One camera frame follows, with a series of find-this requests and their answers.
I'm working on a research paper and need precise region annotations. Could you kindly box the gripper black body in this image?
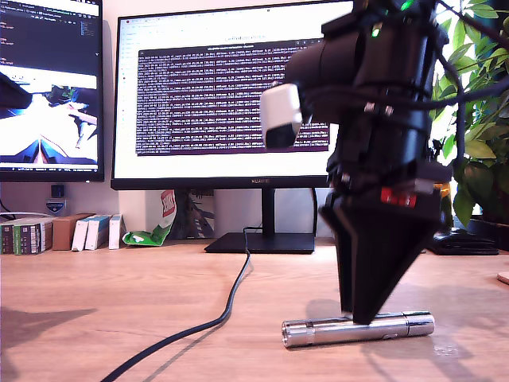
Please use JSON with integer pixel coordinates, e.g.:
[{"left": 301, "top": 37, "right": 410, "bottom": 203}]
[{"left": 328, "top": 119, "right": 454, "bottom": 200}]

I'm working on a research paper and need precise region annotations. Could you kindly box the metallic silver laser pointer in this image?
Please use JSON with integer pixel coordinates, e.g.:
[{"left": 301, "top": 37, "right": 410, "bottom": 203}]
[{"left": 280, "top": 310, "right": 435, "bottom": 349}]

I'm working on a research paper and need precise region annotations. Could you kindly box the black leather wallet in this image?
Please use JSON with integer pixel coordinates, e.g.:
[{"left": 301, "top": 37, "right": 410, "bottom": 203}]
[{"left": 425, "top": 228, "right": 500, "bottom": 256}]

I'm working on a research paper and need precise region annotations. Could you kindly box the green leafy house plant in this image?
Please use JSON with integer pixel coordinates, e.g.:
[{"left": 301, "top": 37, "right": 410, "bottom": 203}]
[{"left": 429, "top": 0, "right": 509, "bottom": 228}]

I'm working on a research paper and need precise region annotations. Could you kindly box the dark plant pot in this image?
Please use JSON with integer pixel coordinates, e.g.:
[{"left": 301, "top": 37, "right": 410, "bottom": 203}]
[{"left": 467, "top": 216, "right": 509, "bottom": 251}]

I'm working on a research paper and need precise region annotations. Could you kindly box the grey printed carton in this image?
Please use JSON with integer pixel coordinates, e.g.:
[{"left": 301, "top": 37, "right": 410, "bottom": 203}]
[{"left": 186, "top": 189, "right": 216, "bottom": 240}]

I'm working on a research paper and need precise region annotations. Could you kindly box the large black Huawei monitor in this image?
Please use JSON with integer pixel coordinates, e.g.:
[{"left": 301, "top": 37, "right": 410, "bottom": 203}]
[{"left": 110, "top": 0, "right": 357, "bottom": 255}]

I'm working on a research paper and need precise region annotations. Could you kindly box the green and red snack bag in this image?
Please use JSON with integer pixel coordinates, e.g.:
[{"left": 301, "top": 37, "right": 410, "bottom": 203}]
[{"left": 121, "top": 189, "right": 177, "bottom": 247}]

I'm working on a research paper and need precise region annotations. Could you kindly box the small white box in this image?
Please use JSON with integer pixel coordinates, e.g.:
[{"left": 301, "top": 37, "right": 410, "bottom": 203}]
[
  {"left": 84, "top": 215, "right": 111, "bottom": 251},
  {"left": 107, "top": 213, "right": 126, "bottom": 250},
  {"left": 71, "top": 219, "right": 90, "bottom": 252}
]

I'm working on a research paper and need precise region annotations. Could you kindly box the brown cardboard box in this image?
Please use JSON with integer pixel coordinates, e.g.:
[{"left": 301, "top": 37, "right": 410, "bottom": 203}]
[{"left": 52, "top": 213, "right": 96, "bottom": 251}]

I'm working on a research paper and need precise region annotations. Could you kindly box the blue shield badge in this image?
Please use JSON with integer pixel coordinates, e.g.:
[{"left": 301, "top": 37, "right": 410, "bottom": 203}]
[{"left": 45, "top": 198, "right": 68, "bottom": 216}]

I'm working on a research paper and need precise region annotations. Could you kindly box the green printed box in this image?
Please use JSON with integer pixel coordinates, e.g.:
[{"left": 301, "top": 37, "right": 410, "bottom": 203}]
[
  {"left": 13, "top": 220, "right": 55, "bottom": 255},
  {"left": 0, "top": 222, "right": 17, "bottom": 255}
]

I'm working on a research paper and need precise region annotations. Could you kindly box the black monitor with dark screen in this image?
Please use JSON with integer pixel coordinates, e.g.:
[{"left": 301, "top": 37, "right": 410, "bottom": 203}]
[{"left": 0, "top": 0, "right": 105, "bottom": 183}]

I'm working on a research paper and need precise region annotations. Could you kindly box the thin black monitor cable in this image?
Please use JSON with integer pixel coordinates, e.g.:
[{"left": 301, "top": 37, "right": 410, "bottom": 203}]
[{"left": 310, "top": 187, "right": 319, "bottom": 240}]

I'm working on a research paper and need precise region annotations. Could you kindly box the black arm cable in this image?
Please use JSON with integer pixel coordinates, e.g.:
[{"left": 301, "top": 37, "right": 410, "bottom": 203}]
[
  {"left": 433, "top": 47, "right": 468, "bottom": 170},
  {"left": 301, "top": 77, "right": 509, "bottom": 115}
]

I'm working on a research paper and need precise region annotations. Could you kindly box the pale arm camera box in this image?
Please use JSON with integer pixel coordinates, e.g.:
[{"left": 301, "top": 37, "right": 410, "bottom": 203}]
[{"left": 260, "top": 82, "right": 304, "bottom": 149}]

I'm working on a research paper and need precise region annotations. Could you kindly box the thick black table cable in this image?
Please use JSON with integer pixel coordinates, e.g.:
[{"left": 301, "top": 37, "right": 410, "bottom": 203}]
[{"left": 99, "top": 226, "right": 263, "bottom": 382}]

